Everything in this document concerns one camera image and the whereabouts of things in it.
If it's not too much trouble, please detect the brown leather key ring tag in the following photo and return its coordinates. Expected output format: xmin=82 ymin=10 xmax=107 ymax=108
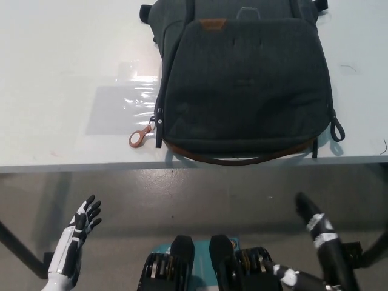
xmin=129 ymin=125 xmax=153 ymax=150

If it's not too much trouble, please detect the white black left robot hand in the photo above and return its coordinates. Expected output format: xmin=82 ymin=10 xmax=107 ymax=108
xmin=47 ymin=195 xmax=102 ymax=279

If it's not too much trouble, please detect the clear plastic sheet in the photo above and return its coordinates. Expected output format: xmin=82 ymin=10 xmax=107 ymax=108
xmin=84 ymin=61 xmax=165 ymax=137

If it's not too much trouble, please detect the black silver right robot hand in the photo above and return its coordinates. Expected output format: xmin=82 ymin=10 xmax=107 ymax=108
xmin=272 ymin=192 xmax=362 ymax=291

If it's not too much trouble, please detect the dark grey fabric backpack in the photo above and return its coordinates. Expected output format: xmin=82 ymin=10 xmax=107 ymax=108
xmin=138 ymin=0 xmax=347 ymax=166

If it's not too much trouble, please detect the black teal robot body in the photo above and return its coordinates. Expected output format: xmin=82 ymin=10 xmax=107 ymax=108
xmin=138 ymin=234 xmax=283 ymax=291

